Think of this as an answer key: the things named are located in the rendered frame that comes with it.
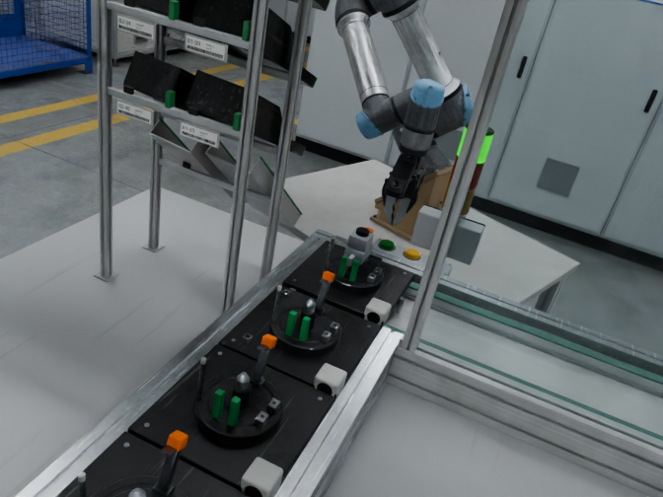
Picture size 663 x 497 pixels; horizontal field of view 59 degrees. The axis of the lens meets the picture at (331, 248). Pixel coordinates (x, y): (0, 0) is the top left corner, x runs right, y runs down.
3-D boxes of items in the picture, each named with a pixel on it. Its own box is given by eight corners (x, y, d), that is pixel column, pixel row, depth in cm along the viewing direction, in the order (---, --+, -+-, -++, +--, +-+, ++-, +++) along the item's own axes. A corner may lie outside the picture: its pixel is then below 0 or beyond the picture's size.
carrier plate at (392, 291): (325, 247, 150) (326, 239, 149) (412, 279, 144) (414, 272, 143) (281, 288, 130) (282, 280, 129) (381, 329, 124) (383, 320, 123)
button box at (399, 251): (373, 255, 161) (378, 236, 158) (447, 283, 155) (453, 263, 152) (364, 266, 155) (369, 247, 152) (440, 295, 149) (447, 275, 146)
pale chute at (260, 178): (253, 208, 153) (261, 194, 154) (293, 228, 148) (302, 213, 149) (204, 153, 128) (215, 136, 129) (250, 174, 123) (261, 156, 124)
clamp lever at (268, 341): (254, 374, 98) (267, 332, 97) (264, 379, 98) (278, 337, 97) (245, 380, 95) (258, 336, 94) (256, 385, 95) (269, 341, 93)
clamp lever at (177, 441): (161, 479, 78) (177, 428, 77) (174, 486, 78) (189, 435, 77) (145, 491, 75) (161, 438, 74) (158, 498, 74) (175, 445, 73)
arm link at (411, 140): (429, 137, 136) (397, 127, 138) (424, 156, 138) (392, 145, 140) (437, 129, 142) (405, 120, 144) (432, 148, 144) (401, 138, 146)
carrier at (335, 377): (277, 291, 129) (285, 243, 123) (379, 332, 123) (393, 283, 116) (216, 350, 109) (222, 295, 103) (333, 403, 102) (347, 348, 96)
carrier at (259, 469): (215, 351, 109) (221, 296, 102) (332, 404, 102) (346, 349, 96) (126, 438, 88) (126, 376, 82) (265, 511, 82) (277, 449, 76)
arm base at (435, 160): (424, 180, 197) (412, 153, 197) (461, 164, 186) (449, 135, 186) (399, 189, 186) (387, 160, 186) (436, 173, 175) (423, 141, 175)
